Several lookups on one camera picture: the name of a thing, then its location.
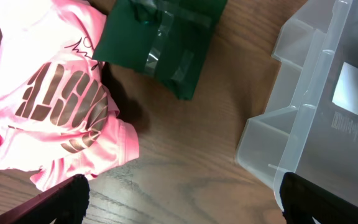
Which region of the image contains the clear plastic storage bin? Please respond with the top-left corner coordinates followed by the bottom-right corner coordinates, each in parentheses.
top-left (236, 0), bottom-right (358, 207)

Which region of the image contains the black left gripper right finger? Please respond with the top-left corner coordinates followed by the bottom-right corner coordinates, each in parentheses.
top-left (280, 172), bottom-right (358, 224)

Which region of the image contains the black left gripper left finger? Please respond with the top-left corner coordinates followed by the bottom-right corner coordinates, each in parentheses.
top-left (0, 174), bottom-right (90, 224)

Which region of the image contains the pink printed t-shirt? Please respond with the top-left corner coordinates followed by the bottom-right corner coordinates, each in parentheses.
top-left (0, 0), bottom-right (139, 191)

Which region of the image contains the dark green folded cloth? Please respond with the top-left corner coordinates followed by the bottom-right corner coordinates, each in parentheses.
top-left (93, 0), bottom-right (227, 100)

